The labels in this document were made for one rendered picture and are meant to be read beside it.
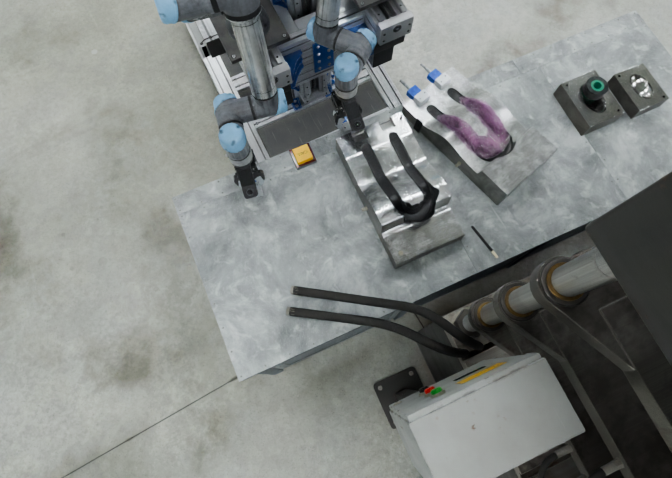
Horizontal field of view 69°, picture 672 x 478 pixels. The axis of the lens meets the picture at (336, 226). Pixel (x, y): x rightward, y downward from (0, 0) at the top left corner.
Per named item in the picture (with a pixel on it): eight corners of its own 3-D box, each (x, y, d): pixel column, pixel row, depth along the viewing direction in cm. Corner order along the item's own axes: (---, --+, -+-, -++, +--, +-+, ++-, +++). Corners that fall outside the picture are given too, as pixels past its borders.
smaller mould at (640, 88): (605, 83, 190) (613, 74, 185) (633, 71, 192) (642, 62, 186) (630, 119, 186) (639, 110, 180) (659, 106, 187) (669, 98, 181)
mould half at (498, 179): (401, 113, 188) (404, 97, 177) (449, 74, 192) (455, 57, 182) (497, 205, 176) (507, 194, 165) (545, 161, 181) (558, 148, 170)
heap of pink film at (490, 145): (431, 120, 180) (435, 109, 172) (465, 92, 183) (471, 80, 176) (483, 169, 174) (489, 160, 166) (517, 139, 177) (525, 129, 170)
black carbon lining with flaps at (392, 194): (357, 148, 176) (358, 136, 167) (398, 132, 178) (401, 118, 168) (400, 233, 166) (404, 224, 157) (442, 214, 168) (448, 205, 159)
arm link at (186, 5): (227, 14, 164) (219, 12, 114) (183, 25, 163) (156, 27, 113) (215, -25, 159) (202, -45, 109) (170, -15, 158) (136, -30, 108)
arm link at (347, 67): (364, 55, 149) (352, 76, 146) (363, 76, 159) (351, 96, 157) (341, 45, 150) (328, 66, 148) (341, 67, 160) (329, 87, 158)
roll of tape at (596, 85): (577, 87, 182) (582, 81, 179) (594, 78, 183) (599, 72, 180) (590, 103, 180) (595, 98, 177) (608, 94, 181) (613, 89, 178)
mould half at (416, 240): (336, 149, 183) (335, 132, 170) (398, 123, 186) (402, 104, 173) (394, 268, 169) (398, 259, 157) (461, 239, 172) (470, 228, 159)
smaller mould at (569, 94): (552, 94, 189) (560, 83, 183) (586, 80, 191) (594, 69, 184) (581, 136, 184) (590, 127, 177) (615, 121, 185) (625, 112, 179)
